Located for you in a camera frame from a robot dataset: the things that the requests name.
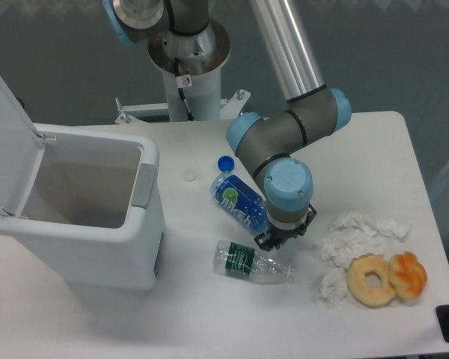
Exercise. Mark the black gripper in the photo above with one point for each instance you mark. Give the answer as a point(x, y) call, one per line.
point(276, 235)

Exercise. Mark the blue label plastic bottle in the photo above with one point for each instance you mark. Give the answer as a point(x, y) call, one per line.
point(241, 201)

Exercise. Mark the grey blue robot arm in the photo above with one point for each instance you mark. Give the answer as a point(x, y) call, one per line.
point(265, 147)

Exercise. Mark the clear green label bottle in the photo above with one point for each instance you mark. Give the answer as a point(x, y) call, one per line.
point(245, 263)

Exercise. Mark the blue bottle cap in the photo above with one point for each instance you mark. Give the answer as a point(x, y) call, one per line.
point(225, 163)

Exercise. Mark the white bottle cap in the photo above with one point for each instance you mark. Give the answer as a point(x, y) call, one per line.
point(189, 175)

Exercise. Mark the large crumpled white tissue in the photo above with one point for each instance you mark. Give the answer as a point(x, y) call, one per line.
point(353, 235)

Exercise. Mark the small crumpled white tissue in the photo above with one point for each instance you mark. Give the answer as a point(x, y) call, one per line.
point(333, 287)

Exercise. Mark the orange glazed bread roll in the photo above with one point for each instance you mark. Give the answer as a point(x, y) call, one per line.
point(407, 275)

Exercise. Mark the white trash bin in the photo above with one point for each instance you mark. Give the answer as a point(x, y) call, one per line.
point(93, 212)

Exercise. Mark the white bin lid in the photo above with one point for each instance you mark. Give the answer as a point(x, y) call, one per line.
point(22, 148)

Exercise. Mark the ring doughnut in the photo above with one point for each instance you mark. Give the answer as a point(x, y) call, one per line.
point(368, 281)

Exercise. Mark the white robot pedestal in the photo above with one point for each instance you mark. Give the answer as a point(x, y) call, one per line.
point(191, 69)

